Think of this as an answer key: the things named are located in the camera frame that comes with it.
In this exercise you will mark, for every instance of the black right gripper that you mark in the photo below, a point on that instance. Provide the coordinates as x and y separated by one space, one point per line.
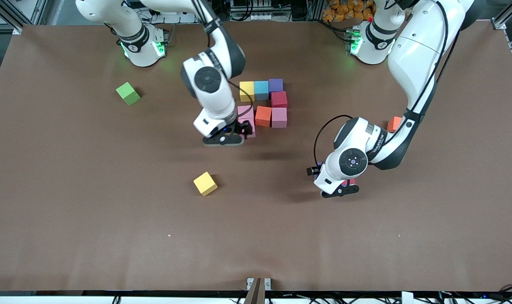
244 127

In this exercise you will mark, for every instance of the purple foam cube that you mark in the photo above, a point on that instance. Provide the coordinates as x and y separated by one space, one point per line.
318 164
276 84

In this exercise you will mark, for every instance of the pink foam cube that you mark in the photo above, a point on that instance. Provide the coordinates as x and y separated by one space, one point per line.
279 118
253 126
245 112

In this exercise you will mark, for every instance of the orange foam cube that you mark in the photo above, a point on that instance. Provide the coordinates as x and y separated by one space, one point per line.
263 116
393 124

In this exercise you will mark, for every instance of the yellow foam cube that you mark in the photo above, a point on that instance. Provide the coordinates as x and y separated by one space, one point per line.
205 183
247 90

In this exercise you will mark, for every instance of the red foam cube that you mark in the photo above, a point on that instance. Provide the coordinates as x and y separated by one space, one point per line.
349 182
279 99

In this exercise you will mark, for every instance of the blue foam cube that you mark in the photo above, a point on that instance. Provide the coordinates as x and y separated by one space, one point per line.
261 89

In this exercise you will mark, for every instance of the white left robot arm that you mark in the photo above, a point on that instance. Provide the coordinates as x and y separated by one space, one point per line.
416 55

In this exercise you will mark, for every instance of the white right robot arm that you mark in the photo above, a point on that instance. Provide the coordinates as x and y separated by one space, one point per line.
213 97

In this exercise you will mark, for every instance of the brown table cover sheet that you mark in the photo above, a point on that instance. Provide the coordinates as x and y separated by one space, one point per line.
256 245

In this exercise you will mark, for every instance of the white power strip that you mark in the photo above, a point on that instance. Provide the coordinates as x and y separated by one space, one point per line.
171 17
262 17

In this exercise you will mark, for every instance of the green foam cube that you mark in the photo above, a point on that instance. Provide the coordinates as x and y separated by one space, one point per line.
128 93

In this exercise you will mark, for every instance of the orange bagged items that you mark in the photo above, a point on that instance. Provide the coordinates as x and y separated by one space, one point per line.
344 10

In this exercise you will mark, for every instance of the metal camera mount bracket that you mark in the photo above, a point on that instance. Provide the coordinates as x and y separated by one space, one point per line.
258 287

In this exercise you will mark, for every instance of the aluminium frame rail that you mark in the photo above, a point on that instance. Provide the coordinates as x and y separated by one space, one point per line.
6 17
498 24

